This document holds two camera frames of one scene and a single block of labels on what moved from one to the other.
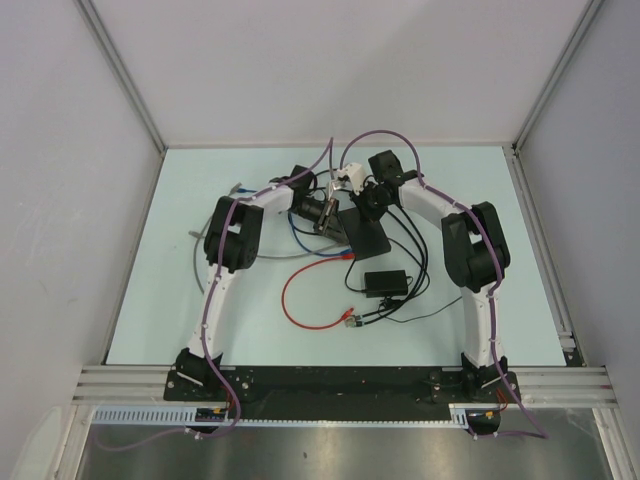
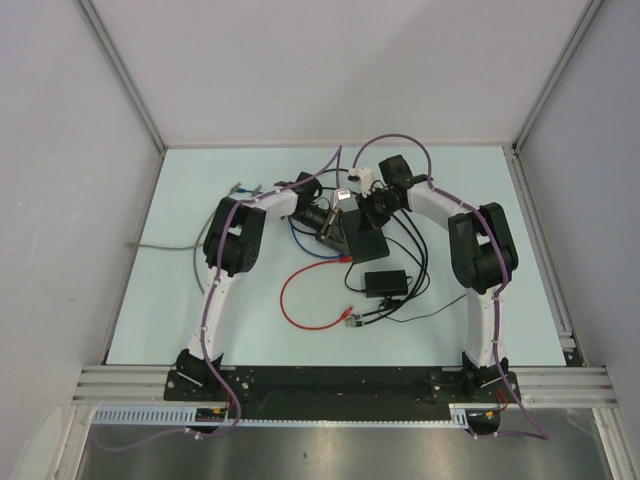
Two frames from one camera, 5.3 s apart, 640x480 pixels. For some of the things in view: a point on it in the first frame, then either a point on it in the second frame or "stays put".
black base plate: x=349 y=385 stays put
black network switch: x=365 y=237 stays put
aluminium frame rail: x=540 y=386 stays put
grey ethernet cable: x=302 y=253 to x=235 y=188
